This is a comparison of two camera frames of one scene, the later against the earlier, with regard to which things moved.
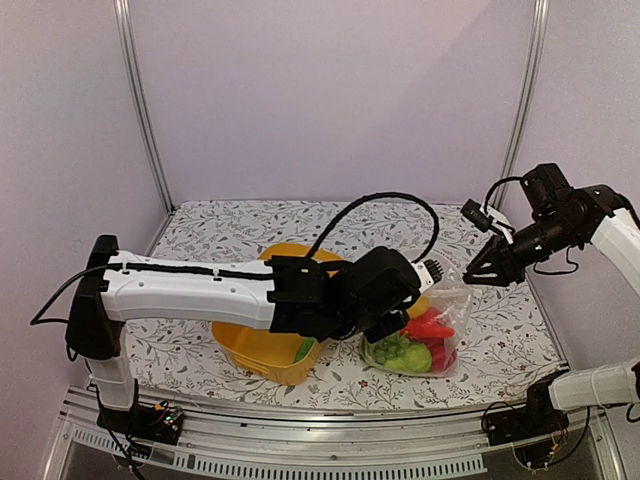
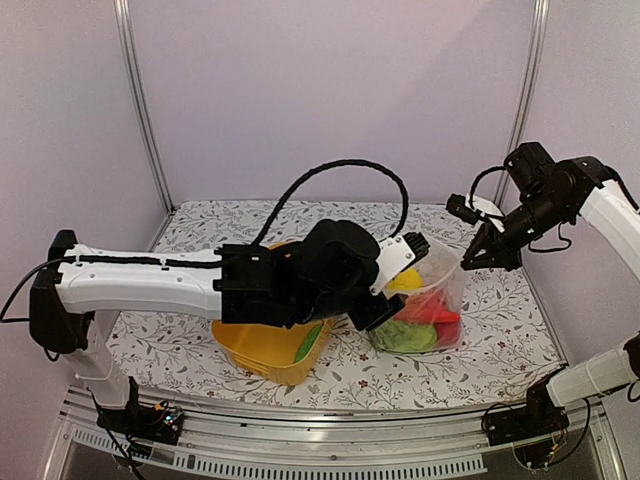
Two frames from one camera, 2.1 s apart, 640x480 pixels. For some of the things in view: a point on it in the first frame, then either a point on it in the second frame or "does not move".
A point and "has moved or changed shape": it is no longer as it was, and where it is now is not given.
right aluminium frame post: x=526 y=96 does not move
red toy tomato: x=443 y=354 to x=447 y=333
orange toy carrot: x=420 y=328 to x=429 y=307
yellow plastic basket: x=268 y=354 does not move
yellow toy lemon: x=419 y=307 has moved or changed shape
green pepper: x=304 y=348 does not move
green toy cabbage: x=416 y=358 to x=414 y=337
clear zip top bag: x=429 y=347 has moved or changed shape
